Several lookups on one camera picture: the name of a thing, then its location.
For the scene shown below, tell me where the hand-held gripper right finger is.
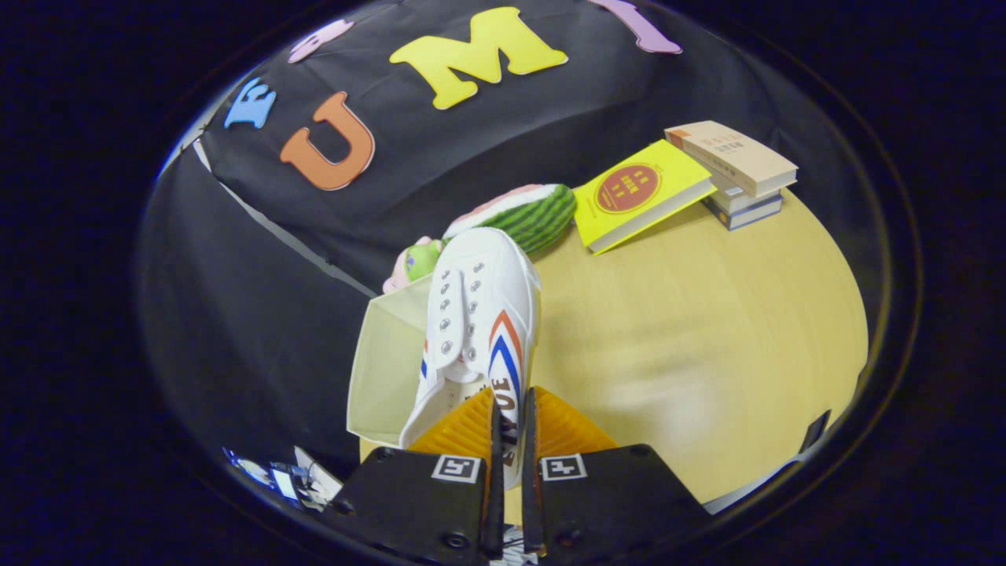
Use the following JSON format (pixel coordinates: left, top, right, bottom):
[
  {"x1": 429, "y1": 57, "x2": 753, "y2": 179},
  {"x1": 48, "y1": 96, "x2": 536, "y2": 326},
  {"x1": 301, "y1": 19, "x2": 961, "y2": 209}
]
[{"x1": 520, "y1": 385, "x2": 712, "y2": 560}]

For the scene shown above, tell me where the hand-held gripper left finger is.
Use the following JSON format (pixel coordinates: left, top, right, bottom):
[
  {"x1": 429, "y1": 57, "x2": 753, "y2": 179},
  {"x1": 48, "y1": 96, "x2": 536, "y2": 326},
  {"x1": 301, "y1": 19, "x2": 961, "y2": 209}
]
[{"x1": 322, "y1": 387, "x2": 505, "y2": 563}]

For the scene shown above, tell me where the cream fabric storage box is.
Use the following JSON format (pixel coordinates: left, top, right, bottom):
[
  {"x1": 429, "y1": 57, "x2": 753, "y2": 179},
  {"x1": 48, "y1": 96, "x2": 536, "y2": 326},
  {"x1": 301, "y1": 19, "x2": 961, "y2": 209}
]
[{"x1": 346, "y1": 277, "x2": 441, "y2": 449}]

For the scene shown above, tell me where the white striped canvas shoe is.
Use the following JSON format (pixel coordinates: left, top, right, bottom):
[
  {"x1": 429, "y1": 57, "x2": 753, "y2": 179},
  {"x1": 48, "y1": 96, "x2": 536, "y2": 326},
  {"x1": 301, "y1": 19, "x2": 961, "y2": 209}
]
[{"x1": 398, "y1": 227, "x2": 543, "y2": 490}]

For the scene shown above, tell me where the blue and white clutter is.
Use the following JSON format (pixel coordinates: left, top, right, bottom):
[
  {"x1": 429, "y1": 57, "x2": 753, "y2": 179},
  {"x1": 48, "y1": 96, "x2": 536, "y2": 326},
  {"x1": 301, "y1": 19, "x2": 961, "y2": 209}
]
[{"x1": 222, "y1": 446, "x2": 344, "y2": 512}]

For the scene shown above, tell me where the pink plush toy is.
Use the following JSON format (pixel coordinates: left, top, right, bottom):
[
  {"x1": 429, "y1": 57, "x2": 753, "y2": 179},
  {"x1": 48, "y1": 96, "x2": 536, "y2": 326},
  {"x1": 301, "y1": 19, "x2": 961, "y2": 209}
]
[{"x1": 383, "y1": 236, "x2": 445, "y2": 294}]

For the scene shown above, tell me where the watermelon slice plush toy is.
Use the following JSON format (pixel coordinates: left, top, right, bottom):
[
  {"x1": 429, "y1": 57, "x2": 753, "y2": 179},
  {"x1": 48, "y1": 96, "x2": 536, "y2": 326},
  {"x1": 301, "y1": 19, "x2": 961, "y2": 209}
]
[{"x1": 442, "y1": 184, "x2": 578, "y2": 254}]

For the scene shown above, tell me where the yellow book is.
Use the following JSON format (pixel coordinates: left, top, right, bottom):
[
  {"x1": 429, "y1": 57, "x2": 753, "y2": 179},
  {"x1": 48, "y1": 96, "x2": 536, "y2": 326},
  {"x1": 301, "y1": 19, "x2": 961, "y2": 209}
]
[{"x1": 572, "y1": 139, "x2": 718, "y2": 255}]

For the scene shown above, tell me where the black backdrop cloth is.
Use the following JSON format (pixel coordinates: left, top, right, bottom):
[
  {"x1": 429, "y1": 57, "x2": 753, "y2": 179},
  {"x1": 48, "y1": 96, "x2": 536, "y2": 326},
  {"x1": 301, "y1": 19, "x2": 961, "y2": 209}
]
[{"x1": 138, "y1": 0, "x2": 889, "y2": 472}]

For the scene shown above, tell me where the dark blue book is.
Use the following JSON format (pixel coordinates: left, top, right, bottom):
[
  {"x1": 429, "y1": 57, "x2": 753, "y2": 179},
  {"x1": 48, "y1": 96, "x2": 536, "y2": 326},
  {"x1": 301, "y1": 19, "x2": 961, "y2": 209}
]
[{"x1": 702, "y1": 195, "x2": 785, "y2": 231}]

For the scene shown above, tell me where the white book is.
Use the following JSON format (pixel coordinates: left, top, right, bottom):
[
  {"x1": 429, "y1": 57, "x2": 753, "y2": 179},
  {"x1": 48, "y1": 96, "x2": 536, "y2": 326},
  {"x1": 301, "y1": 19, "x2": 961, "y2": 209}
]
[{"x1": 707, "y1": 175, "x2": 784, "y2": 215}]

